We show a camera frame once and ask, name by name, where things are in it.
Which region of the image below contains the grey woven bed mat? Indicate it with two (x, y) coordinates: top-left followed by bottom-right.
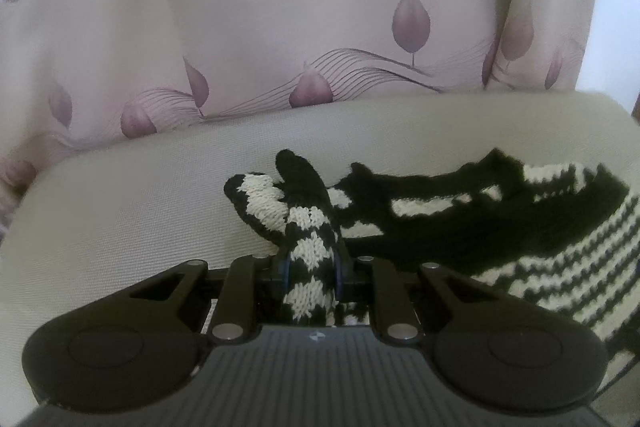
(1, 92), (639, 426)

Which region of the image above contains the black white striped knit sweater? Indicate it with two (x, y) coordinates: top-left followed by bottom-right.
(224, 150), (639, 381)

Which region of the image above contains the pink leaf-print curtain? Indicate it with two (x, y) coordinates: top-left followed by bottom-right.
(1, 0), (594, 225)

